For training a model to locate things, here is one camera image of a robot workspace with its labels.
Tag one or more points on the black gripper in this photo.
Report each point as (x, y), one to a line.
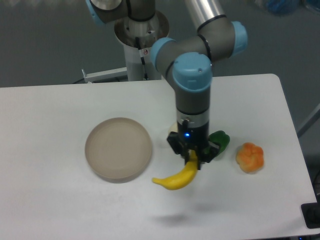
(190, 138)

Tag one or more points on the yellow toy banana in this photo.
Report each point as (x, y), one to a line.
(182, 178)

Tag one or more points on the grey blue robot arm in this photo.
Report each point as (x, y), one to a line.
(186, 65)

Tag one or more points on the beige round plate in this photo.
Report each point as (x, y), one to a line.
(118, 150)

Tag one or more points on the green toy bell pepper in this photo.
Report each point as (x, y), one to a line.
(221, 140)

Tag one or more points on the white toy pear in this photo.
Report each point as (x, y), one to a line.
(173, 128)

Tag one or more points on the orange toy pumpkin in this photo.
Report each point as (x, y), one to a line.
(250, 158)

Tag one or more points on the grey metal table leg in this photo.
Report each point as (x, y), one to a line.
(309, 121)

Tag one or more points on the black device at edge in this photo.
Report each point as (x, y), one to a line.
(311, 214)

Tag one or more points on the blue plastic bag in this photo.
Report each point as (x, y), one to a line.
(281, 7)

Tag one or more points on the white metal frame bracket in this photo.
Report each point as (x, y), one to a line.
(107, 76)

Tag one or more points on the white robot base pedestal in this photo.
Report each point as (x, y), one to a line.
(137, 39)

